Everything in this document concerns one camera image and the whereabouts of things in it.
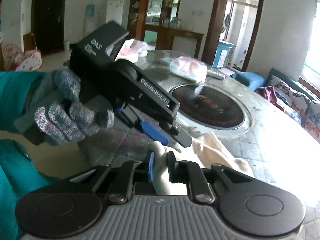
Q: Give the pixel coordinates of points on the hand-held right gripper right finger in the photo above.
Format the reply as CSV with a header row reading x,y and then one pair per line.
x,y
171,167

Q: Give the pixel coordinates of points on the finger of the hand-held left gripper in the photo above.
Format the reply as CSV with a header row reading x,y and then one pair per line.
x,y
153,131
181,136

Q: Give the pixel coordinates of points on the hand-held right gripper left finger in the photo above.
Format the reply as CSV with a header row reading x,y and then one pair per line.
x,y
150,167

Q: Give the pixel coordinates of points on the cream white shirt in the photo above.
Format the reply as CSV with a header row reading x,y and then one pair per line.
x,y
215,155

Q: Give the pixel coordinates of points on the person's left forearm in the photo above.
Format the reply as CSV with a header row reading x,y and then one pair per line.
x,y
15,100

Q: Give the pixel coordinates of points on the person's left hand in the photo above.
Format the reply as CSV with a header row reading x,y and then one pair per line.
x,y
67,112

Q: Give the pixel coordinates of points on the white pink plastic bag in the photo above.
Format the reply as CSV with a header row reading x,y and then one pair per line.
x,y
132,51

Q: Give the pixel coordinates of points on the white bucket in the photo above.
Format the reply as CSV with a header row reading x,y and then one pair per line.
x,y
67,45

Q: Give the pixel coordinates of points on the water dispenser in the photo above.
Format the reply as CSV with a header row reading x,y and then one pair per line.
x,y
90,17

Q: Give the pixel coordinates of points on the round black induction cooker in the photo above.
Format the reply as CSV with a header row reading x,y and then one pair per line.
x,y
220,105

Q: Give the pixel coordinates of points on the white refrigerator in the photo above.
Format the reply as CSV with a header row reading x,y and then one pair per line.
x,y
113,12

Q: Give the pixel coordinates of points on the pink white tissue packet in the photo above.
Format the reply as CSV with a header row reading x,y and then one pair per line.
x,y
188,68

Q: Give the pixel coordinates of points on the dark wooden display cabinet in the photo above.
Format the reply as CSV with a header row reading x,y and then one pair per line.
x,y
172,37

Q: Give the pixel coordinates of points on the dark remote control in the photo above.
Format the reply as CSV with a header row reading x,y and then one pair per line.
x,y
216,74

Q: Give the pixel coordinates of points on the dark wooden door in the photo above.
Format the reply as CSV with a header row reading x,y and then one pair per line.
x,y
48,20

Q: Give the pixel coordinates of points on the polka dot fabric basket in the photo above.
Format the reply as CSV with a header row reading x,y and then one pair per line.
x,y
28,61

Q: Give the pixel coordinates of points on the blue white storage cabinet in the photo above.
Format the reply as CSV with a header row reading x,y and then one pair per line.
x,y
222,53

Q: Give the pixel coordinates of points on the magenta cloth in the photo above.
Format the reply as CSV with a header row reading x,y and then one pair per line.
x,y
271,96

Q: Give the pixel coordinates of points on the butterfly print sofa cushions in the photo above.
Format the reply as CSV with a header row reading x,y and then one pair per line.
x,y
272,76

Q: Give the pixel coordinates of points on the blue patterned cloth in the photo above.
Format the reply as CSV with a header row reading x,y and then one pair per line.
x,y
293,115

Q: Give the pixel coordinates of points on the butterfly print pillow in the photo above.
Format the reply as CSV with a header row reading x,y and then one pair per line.
x,y
290,92
313,120

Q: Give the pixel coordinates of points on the hanging towel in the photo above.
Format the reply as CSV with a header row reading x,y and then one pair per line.
x,y
228,20

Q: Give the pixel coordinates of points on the person's teal jacket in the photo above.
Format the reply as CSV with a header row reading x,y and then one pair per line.
x,y
15,180

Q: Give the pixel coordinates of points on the window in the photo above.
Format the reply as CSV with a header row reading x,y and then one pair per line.
x,y
313,55

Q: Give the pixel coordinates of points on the dark wooden door frame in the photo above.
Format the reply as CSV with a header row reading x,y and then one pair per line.
x,y
216,25

